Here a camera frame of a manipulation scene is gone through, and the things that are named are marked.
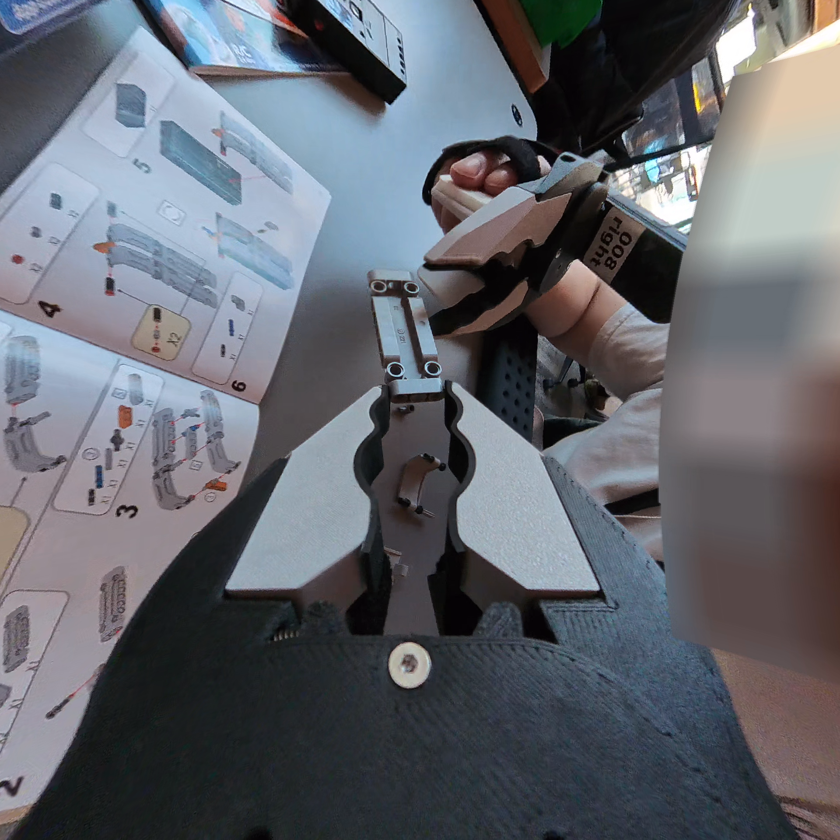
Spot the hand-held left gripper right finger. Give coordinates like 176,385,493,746
430,382,601,636

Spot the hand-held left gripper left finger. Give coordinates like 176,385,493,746
225,386,395,636

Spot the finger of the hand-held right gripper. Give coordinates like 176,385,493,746
423,189,573,270
417,244,560,338

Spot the long grey brick panel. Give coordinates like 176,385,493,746
366,269,446,403

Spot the curved grey panel with pins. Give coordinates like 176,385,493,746
395,453,448,517

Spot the person's right forearm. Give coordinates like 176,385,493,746
525,261,670,398

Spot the person's right hand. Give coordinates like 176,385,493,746
436,146,543,235

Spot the black perforated mat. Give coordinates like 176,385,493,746
481,333,540,454

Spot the wooden board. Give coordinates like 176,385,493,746
481,0,553,94

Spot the black bag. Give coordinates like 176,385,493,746
535,0,736,173

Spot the black control box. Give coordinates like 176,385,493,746
289,0,409,105

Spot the green plastic bin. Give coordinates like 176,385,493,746
517,0,605,48

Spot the open instruction booklet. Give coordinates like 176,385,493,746
0,26,332,811

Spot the blue robot kit box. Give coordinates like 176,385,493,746
138,0,352,78

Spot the blue printed sheet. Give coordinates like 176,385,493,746
0,0,89,35

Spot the black strap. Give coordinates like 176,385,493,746
607,489,662,519

